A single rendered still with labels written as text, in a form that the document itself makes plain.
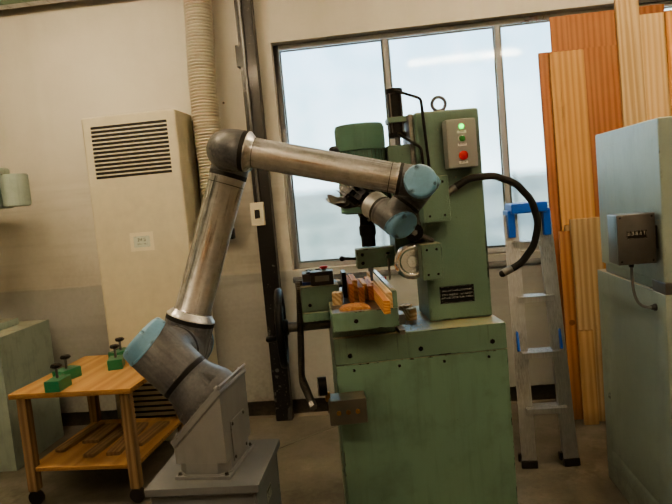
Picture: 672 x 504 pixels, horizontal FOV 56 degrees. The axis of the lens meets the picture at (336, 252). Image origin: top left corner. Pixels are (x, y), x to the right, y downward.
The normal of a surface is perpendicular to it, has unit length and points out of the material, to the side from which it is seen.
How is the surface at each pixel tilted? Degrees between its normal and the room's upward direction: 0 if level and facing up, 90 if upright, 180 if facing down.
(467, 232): 90
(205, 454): 90
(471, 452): 90
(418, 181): 86
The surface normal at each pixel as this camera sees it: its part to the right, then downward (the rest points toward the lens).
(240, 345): -0.09, 0.10
